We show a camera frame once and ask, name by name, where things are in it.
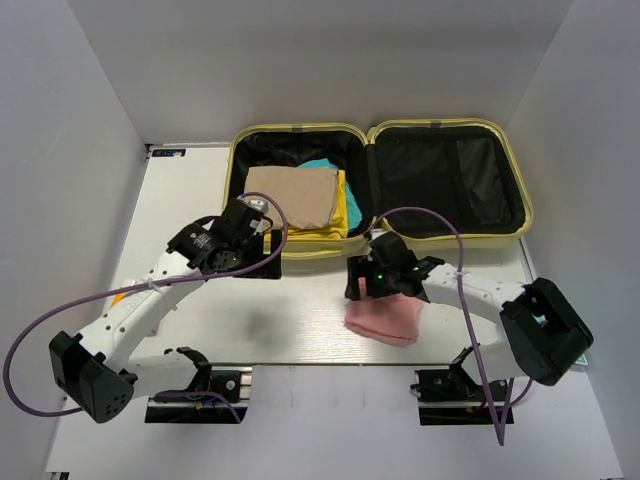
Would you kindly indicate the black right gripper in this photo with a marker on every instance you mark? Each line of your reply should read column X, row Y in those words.
column 362, row 266

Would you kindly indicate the blue table label sticker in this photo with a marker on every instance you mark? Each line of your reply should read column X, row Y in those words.
column 168, row 152

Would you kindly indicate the pink towel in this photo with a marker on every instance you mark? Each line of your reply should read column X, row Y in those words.
column 392, row 320

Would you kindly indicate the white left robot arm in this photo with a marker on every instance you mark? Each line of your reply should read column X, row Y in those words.
column 96, row 367

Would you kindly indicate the yellow garment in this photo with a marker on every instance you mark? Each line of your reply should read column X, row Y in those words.
column 337, row 230

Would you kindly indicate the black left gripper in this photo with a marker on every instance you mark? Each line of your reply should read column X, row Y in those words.
column 271, row 270

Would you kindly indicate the beige garment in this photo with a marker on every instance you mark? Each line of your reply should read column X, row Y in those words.
column 308, row 197

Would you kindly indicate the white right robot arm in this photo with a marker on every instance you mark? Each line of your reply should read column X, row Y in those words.
column 539, row 333

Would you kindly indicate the orange sunscreen tube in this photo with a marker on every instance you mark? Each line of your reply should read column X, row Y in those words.
column 117, row 298

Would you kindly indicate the teal garment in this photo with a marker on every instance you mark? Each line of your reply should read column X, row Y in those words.
column 354, row 214

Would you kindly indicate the yellow hard-shell suitcase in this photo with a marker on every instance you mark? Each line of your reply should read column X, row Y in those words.
column 463, row 169

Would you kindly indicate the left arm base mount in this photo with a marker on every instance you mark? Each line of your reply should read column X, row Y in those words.
column 216, row 395

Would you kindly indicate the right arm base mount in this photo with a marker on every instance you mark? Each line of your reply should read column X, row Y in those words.
column 449, row 397

